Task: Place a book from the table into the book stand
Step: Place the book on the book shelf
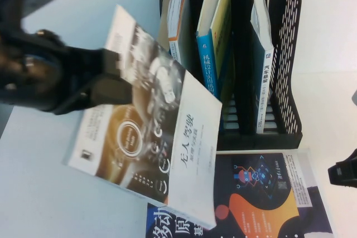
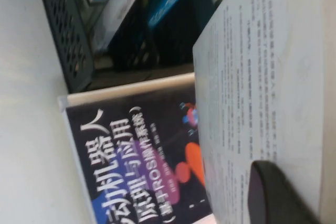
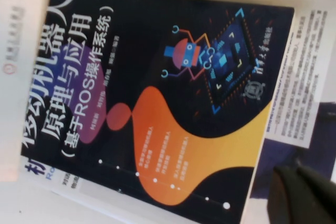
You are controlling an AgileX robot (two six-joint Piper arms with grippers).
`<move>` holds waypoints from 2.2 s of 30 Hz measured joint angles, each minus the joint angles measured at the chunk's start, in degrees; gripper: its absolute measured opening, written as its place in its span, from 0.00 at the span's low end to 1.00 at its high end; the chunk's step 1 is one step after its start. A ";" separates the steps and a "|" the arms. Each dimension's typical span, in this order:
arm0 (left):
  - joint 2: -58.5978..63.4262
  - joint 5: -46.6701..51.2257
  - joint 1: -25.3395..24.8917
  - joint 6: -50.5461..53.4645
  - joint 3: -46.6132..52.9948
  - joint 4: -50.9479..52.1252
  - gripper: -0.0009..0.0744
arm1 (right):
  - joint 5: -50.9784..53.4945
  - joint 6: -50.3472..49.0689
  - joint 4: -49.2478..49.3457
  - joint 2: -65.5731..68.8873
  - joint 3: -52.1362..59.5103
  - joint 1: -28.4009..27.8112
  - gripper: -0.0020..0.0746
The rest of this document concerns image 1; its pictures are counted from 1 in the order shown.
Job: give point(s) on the white autonomous driving book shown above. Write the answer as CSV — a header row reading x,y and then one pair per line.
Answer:
x,y
189,137

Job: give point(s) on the white spine orange stripe book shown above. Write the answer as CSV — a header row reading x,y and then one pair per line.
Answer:
x,y
181,26

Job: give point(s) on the black plastic book stand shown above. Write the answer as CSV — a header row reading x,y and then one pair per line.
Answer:
x,y
287,54

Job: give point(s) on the blue spine mechanical design book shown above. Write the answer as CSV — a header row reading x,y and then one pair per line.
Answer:
x,y
207,62

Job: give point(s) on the dark mobile robot book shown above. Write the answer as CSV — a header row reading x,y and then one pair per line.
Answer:
x,y
265,193

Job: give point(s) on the teal cover car suspension book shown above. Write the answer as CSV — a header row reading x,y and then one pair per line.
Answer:
x,y
265,96

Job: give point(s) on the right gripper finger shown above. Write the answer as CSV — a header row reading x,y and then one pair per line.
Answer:
x,y
346,176
351,158

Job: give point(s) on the yellow cover book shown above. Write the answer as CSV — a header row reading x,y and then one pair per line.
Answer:
x,y
223,26

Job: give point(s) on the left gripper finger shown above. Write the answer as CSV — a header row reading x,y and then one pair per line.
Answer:
x,y
108,62
111,90

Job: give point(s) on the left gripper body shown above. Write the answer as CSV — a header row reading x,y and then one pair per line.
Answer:
x,y
36,76

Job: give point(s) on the cyan spine book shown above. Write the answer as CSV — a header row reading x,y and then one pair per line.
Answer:
x,y
164,20

